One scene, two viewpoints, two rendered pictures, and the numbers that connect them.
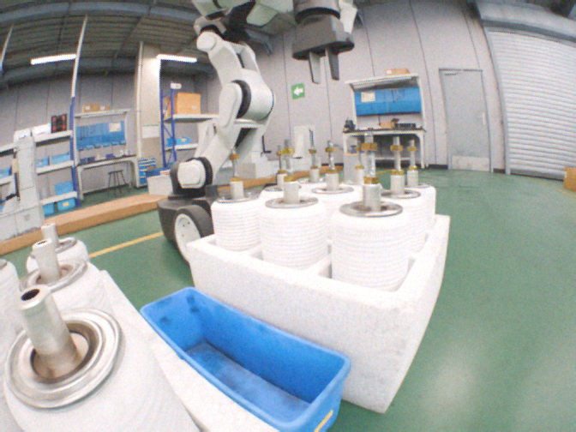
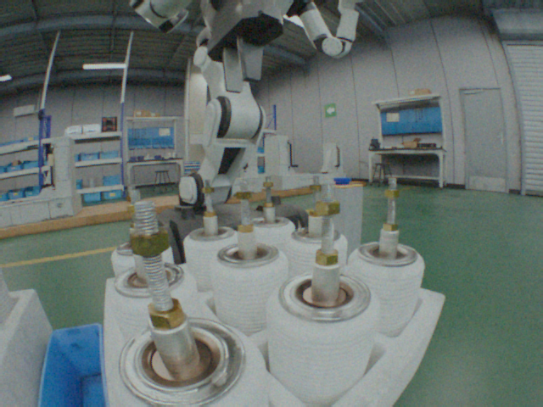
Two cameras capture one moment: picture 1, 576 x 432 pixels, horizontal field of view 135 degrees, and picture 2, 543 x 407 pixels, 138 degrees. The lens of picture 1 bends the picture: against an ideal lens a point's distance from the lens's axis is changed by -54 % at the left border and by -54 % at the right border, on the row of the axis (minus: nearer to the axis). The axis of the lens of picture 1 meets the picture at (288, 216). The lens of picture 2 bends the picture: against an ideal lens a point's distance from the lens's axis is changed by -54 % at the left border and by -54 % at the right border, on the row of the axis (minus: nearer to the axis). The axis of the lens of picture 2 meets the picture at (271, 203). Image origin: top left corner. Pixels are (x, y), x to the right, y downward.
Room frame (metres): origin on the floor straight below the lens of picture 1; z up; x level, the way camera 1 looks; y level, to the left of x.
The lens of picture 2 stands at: (0.21, -0.17, 0.35)
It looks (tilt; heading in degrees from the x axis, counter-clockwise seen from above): 9 degrees down; 13
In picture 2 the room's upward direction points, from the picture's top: 2 degrees counter-clockwise
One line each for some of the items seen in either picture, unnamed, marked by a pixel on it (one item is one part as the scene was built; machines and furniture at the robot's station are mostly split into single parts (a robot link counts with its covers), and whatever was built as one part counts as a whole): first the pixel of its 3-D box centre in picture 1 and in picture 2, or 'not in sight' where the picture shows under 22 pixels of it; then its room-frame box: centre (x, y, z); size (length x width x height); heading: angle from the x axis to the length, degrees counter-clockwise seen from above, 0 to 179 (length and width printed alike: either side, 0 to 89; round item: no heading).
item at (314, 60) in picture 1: (313, 68); (232, 70); (0.46, -0.07, 0.48); 0.03 x 0.02 x 0.06; 141
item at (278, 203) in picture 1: (291, 202); (148, 279); (0.36, -0.01, 0.25); 0.08 x 0.08 x 0.01
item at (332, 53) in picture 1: (335, 63); (253, 56); (0.43, -0.10, 0.48); 0.03 x 0.02 x 0.06; 141
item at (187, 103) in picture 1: (183, 106); not in sight; (5.45, 2.15, 1.70); 0.72 x 0.58 x 0.50; 145
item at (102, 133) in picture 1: (103, 152); (153, 153); (4.55, 3.83, 0.94); 1.40 x 0.70 x 1.88; 141
